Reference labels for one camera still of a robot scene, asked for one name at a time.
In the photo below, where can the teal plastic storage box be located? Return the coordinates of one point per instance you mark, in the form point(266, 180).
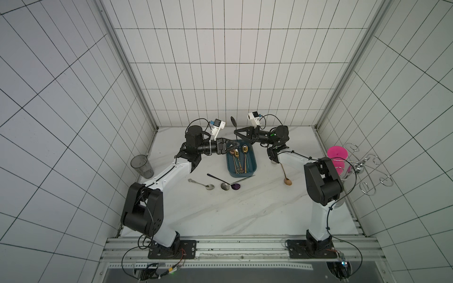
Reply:
point(251, 161)

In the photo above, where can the aluminium mounting rail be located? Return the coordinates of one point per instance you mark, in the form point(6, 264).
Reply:
point(238, 251)

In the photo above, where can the gold ornate handle spoon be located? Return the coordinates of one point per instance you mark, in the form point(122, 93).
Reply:
point(237, 162)

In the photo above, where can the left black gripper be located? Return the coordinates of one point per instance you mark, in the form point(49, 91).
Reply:
point(222, 145)

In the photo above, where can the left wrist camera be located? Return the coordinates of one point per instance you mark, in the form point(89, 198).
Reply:
point(216, 126)

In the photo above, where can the black handled spoon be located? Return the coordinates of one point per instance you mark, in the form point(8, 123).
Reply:
point(234, 122)

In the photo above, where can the rose gold long spoon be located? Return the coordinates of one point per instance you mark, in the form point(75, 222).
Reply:
point(287, 181)

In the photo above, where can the clear plastic cup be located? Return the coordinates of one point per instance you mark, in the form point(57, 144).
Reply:
point(141, 164)

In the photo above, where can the silver matte round spoon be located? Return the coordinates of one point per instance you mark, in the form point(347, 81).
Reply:
point(243, 179)

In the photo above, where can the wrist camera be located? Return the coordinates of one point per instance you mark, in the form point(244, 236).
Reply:
point(254, 118)
point(216, 126)

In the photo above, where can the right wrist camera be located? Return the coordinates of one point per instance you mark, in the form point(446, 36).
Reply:
point(254, 118)

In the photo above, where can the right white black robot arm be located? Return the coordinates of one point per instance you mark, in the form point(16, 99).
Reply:
point(323, 184)

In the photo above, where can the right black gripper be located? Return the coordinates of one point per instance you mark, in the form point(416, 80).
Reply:
point(250, 133)

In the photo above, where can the chrome wire cup rack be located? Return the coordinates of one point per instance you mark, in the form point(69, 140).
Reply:
point(367, 169)

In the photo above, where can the purple iridescent spoon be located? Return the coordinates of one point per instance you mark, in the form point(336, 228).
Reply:
point(223, 181)

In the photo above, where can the pink plastic cup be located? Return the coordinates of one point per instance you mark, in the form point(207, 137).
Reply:
point(338, 155)

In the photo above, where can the small ornate silver spoon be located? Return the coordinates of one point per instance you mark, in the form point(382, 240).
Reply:
point(208, 187)

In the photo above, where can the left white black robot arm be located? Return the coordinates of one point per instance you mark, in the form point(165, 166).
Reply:
point(144, 206)

